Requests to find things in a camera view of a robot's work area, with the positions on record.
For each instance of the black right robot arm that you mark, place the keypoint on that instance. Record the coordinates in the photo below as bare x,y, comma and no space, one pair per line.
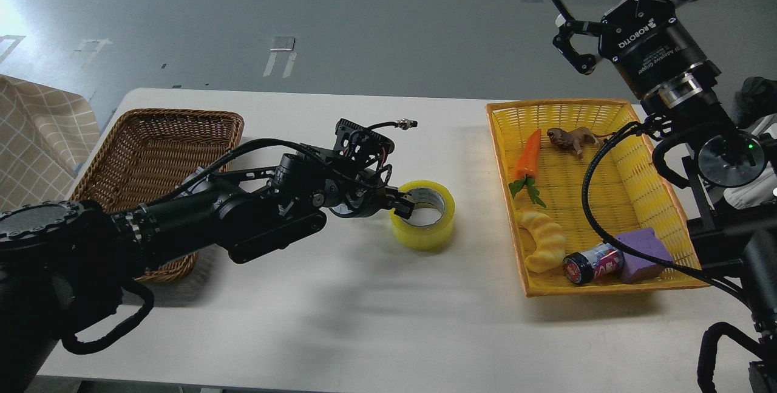
699,146

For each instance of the brown toy lion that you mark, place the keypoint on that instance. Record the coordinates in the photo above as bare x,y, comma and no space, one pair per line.
573,141

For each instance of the yellow tape roll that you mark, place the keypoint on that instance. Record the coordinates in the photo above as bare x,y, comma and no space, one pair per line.
431,223

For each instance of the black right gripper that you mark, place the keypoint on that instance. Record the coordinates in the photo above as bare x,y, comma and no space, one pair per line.
658,47

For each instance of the brown wicker basket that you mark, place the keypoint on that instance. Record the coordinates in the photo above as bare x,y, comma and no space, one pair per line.
150,151

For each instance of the orange toy carrot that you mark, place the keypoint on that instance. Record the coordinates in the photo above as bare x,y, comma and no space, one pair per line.
526,170

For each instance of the beige checkered cloth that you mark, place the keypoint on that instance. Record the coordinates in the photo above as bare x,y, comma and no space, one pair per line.
46,135

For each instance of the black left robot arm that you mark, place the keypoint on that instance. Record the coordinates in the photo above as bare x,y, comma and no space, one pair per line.
70,269

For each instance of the red black can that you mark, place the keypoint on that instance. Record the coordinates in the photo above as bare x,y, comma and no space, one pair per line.
583,267

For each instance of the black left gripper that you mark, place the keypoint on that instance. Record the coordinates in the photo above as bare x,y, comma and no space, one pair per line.
365,197

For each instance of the yellow toy croissant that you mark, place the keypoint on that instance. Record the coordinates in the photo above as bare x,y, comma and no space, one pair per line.
541,241

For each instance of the yellow plastic basket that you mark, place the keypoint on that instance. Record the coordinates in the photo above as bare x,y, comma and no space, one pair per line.
626,191

